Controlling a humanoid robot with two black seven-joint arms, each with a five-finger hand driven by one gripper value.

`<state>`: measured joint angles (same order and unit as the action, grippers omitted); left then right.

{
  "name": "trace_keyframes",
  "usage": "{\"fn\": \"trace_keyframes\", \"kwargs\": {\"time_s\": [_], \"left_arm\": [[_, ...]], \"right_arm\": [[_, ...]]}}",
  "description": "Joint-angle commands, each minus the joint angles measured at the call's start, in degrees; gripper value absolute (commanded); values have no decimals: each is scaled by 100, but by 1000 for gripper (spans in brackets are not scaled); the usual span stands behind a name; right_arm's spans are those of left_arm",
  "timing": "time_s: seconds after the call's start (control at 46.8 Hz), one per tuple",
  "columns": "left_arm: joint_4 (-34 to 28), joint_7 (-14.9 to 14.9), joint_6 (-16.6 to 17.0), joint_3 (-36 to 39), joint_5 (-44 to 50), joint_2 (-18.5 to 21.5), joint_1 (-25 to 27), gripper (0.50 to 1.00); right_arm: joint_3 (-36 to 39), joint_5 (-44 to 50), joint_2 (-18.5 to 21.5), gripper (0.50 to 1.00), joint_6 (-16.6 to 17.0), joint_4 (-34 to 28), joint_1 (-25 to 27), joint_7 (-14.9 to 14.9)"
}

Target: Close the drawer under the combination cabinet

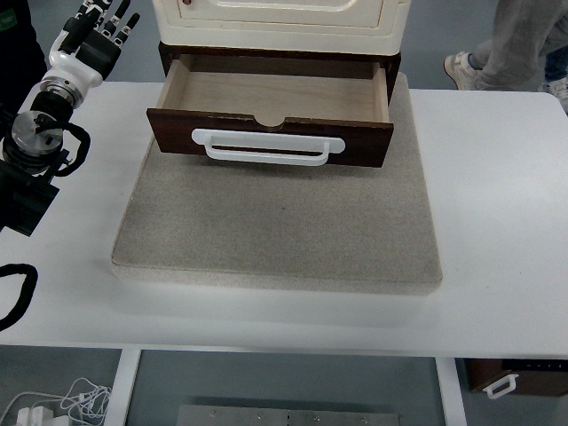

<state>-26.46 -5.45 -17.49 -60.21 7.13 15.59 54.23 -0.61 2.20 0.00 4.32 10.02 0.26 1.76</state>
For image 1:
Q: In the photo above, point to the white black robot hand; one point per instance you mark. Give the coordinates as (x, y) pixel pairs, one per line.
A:
(77, 66)

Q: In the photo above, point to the dark wooden drawer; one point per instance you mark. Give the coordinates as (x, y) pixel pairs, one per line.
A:
(275, 95)

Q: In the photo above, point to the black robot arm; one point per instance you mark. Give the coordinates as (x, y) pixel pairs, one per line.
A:
(26, 186)

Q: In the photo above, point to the cream cabinet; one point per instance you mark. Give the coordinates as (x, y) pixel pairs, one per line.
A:
(284, 35)

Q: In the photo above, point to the person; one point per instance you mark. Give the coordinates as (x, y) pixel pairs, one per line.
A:
(510, 44)
(18, 49)
(557, 86)

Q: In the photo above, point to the grey thick mat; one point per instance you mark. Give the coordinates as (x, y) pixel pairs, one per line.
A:
(275, 222)

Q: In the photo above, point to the white table leg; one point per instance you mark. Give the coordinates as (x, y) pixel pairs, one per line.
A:
(450, 395)
(122, 390)

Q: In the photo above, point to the white charger adapter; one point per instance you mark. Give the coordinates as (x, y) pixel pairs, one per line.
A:
(33, 415)

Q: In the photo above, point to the brown wooden box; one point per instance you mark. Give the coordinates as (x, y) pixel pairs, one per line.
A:
(537, 379)

